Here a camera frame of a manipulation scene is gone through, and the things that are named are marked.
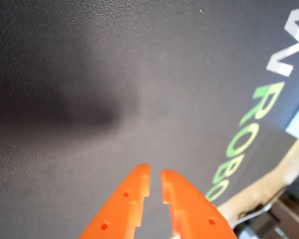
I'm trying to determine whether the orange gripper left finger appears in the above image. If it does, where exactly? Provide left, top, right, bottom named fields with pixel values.
left=77, top=163, right=151, bottom=239

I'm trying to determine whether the dark mat WOWROBO print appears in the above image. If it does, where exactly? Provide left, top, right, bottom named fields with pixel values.
left=0, top=0, right=299, bottom=239

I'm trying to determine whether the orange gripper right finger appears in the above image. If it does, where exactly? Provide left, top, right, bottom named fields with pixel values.
left=161, top=170, right=238, bottom=239

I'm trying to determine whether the dark brown furniture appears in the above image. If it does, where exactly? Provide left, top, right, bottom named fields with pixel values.
left=269, top=196, right=299, bottom=232

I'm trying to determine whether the grey cable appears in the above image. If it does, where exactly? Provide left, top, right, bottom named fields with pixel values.
left=232, top=203, right=274, bottom=227

